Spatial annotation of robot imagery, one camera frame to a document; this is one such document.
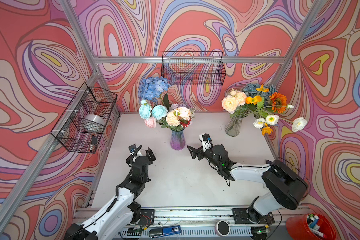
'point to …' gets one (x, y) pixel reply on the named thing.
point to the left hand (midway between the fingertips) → (143, 149)
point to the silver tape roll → (94, 123)
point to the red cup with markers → (313, 226)
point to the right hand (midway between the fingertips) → (194, 145)
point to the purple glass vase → (177, 141)
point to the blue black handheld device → (164, 231)
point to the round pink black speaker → (222, 228)
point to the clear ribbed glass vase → (233, 127)
